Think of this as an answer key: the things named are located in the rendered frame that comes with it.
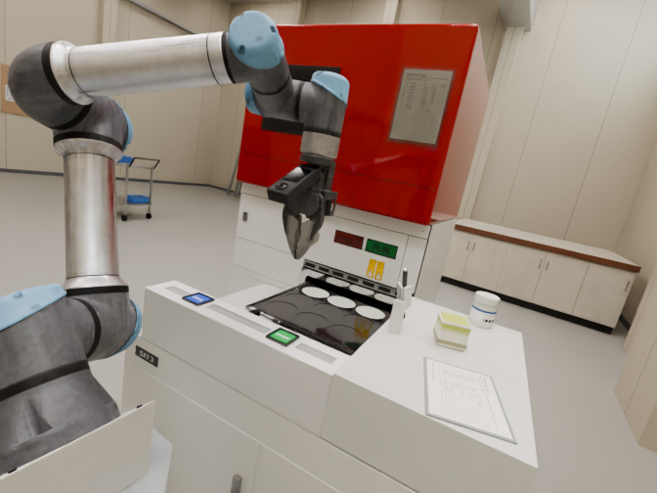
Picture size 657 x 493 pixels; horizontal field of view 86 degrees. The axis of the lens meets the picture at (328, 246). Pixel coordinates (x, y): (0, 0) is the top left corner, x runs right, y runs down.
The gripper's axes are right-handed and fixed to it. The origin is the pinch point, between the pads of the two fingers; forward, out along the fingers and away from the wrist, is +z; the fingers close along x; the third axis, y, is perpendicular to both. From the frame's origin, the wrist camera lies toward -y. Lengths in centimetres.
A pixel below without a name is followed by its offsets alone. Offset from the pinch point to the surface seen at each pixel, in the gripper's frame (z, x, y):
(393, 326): 17.2, -18.4, 23.3
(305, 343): 19.6, -5.0, 2.4
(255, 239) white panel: 17, 55, 58
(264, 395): 31.2, -0.8, -4.1
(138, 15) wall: -303, 904, 569
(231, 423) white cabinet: 42.3, 6.8, -4.1
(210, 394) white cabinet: 38.3, 13.9, -4.1
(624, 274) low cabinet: 37, -182, 473
